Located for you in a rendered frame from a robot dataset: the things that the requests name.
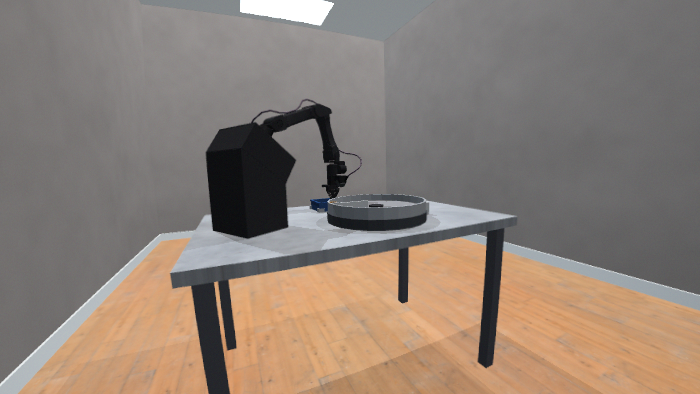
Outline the blue open crate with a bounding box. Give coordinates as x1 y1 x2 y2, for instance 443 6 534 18
310 198 330 212

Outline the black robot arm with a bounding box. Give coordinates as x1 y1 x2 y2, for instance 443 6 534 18
260 104 347 187

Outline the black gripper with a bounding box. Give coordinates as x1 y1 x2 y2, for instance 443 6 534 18
322 174 340 199

